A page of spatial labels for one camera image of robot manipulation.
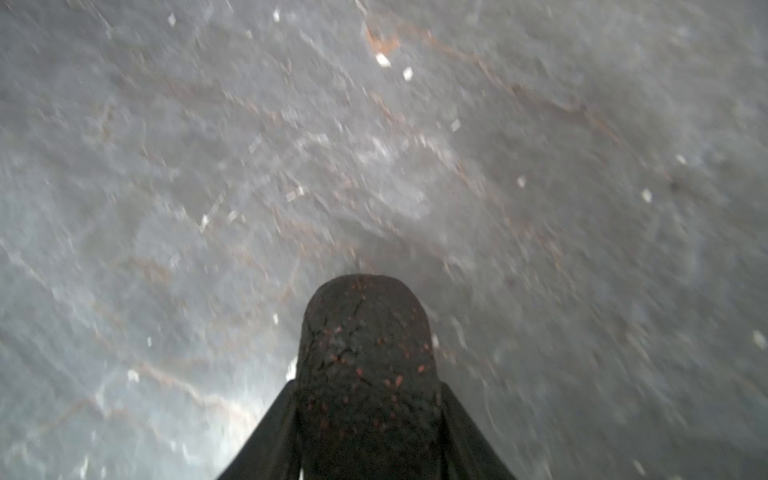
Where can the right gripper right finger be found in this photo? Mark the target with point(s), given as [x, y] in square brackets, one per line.
[466, 454]

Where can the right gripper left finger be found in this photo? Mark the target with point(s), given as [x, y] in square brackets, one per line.
[272, 450]

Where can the black fake avocado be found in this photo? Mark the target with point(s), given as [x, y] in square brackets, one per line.
[368, 393]

